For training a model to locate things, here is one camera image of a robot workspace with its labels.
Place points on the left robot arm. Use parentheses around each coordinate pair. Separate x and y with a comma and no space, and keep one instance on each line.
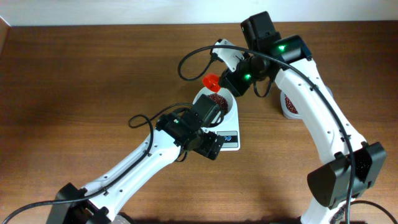
(173,135)

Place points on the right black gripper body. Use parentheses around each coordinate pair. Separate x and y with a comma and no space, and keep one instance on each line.
(227,81)

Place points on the red adzuki beans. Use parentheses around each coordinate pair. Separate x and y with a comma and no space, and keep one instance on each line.
(289,105)

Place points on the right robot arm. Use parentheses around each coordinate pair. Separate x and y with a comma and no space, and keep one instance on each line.
(350,165)

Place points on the orange plastic measuring scoop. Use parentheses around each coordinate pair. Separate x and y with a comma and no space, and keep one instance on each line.
(211,82)

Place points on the white round bowl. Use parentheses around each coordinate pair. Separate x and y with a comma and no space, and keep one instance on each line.
(232,105)

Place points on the white digital kitchen scale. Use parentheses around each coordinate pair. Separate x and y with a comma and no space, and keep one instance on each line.
(231,134)

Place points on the red beans in bowl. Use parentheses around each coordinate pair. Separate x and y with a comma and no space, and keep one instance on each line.
(219,100)

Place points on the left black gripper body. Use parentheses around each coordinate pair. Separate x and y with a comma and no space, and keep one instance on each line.
(212,146)

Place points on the clear plastic food container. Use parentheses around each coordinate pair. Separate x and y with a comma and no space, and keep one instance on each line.
(285,112)

